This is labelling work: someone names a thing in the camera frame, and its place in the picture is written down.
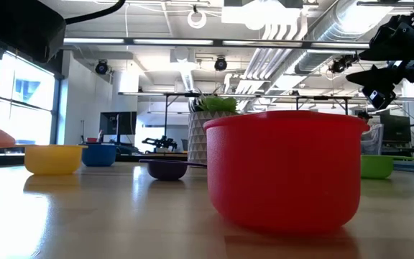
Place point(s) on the green succulent plant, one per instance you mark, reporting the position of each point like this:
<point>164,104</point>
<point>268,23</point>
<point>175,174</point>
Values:
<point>216,103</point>

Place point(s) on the black workbench frame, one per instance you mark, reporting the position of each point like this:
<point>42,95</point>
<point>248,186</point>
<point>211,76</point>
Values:
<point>178,95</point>

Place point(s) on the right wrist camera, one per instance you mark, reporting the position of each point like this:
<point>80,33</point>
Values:
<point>377,97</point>

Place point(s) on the black ceiling camera mount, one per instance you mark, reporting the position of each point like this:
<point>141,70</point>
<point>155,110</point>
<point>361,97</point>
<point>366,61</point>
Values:
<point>340,64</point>

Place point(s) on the dark purple measuring cup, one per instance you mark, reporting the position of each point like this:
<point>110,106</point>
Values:
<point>166,171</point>

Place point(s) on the silver ventilation duct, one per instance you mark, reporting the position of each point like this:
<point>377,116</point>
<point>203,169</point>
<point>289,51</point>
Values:
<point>322,43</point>

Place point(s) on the overhead light bar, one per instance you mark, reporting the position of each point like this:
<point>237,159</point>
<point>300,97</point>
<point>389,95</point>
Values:
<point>171,42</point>

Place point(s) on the red measuring cup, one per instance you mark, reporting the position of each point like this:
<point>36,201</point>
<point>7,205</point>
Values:
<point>282,172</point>

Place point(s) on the clear plastic basket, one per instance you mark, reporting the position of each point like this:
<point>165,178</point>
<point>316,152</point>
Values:
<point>372,140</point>

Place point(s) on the yellow measuring cup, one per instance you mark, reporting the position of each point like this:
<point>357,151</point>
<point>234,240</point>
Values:
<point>54,160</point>

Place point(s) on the person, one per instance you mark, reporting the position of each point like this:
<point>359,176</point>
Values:
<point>364,117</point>

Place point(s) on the round black ceiling camera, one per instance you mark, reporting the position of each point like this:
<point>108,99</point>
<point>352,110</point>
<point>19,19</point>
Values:
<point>220,63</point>
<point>101,67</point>

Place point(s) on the large window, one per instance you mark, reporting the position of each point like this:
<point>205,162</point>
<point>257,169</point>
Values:
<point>23,100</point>

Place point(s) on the green measuring cup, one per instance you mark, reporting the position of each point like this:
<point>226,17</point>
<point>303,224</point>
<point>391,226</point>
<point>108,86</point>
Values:
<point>376,167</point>

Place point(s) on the black background robot arm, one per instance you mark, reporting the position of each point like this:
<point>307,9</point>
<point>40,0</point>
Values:
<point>162,142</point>

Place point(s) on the black desk monitor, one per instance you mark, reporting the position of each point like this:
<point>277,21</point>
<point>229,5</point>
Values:
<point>395,129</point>

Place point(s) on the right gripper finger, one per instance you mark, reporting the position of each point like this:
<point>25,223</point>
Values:
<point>379,77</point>
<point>397,43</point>

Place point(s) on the triangle patterned plant pot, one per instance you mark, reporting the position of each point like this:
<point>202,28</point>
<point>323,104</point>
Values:
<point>198,136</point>

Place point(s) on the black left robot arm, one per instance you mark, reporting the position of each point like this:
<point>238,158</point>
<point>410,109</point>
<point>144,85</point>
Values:
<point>16,25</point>

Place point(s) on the blue measuring cup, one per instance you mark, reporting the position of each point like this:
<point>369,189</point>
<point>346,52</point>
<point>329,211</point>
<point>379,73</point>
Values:
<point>99,156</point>

